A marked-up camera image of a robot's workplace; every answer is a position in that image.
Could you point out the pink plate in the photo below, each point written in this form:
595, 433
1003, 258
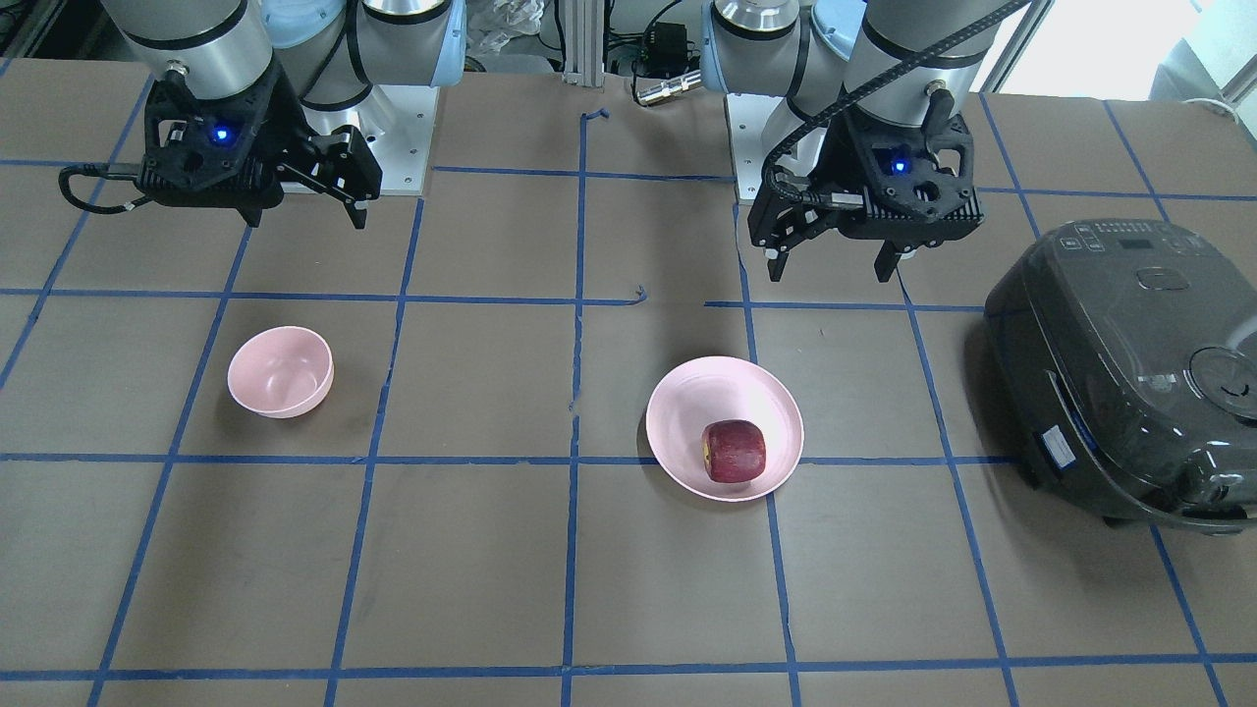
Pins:
715, 389

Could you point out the aluminium frame post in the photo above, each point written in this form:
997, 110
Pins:
583, 42

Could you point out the pink bowl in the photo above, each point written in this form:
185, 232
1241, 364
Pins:
281, 373

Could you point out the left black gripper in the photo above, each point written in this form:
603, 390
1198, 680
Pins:
837, 147

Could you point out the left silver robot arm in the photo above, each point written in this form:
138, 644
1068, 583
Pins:
887, 57

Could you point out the red apple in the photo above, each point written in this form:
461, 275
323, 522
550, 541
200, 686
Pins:
734, 451

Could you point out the dark grey rice cooker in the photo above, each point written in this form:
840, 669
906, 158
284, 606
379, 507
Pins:
1127, 346

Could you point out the crumpled clear plastic bag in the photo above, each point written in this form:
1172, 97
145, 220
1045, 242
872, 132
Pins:
490, 25

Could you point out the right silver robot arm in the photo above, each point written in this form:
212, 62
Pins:
330, 50

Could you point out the silver cylindrical connector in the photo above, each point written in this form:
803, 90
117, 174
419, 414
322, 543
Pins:
655, 95

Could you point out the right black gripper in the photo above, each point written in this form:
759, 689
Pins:
278, 123

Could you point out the black power adapter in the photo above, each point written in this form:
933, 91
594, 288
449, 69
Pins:
664, 43

